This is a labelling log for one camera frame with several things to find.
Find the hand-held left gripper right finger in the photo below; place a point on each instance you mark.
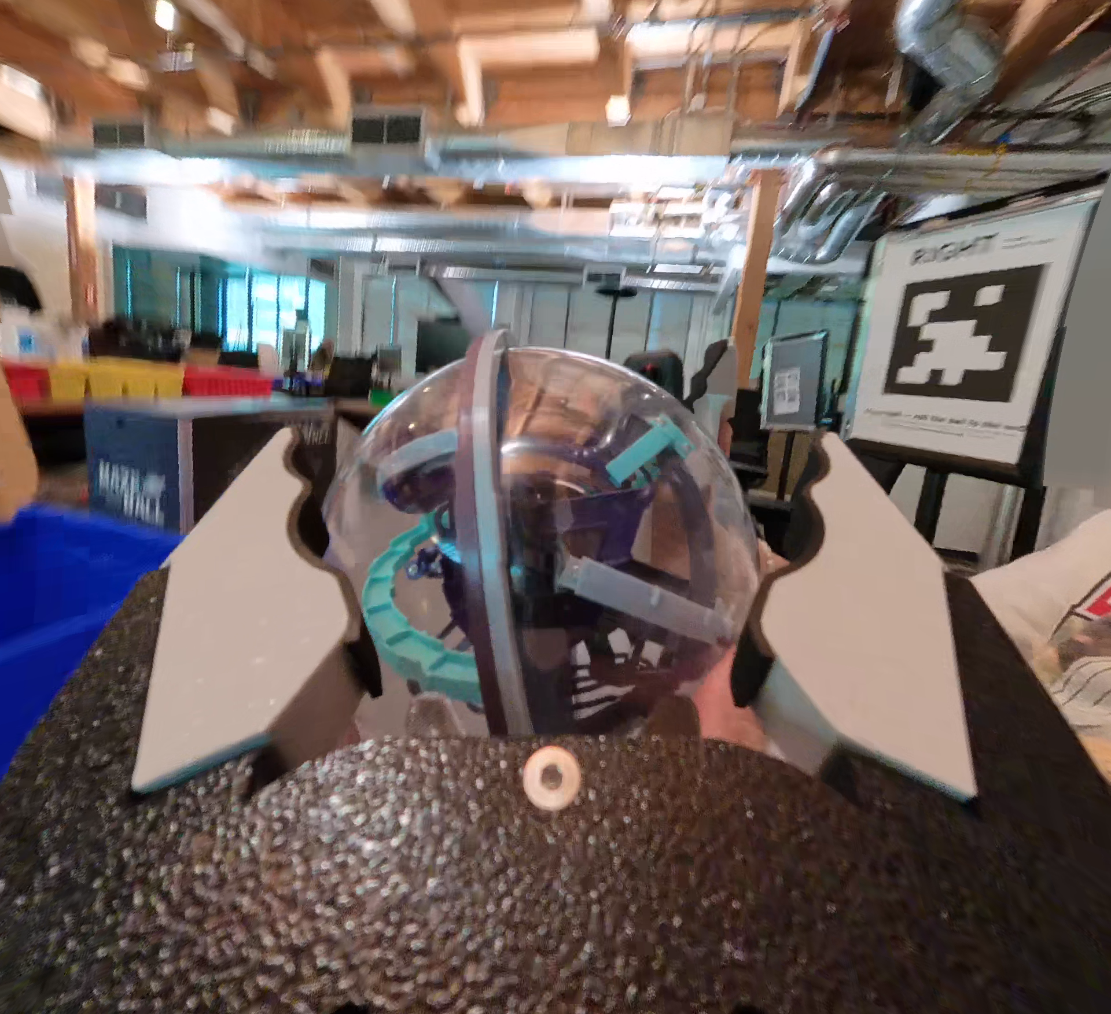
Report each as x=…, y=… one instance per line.
x=868, y=649

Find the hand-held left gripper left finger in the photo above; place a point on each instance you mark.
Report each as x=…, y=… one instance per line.
x=234, y=641

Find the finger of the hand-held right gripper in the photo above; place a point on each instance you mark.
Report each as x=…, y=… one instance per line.
x=722, y=389

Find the clear maze ball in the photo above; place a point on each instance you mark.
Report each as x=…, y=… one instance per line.
x=555, y=537

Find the person's right hand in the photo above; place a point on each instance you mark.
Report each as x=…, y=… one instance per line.
x=716, y=702

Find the framed marker sign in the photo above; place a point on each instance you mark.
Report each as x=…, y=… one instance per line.
x=885, y=320

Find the blue plastic bin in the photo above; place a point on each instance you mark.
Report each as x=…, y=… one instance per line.
x=61, y=597

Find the person's printed shirt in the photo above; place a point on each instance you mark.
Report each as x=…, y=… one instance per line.
x=1041, y=597

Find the dark printed cardboard box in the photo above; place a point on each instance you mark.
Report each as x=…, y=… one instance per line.
x=130, y=467

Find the black sign stand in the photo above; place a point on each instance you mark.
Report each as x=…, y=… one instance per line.
x=1033, y=511

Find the long horizontal metal duct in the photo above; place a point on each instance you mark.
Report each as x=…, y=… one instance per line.
x=521, y=155

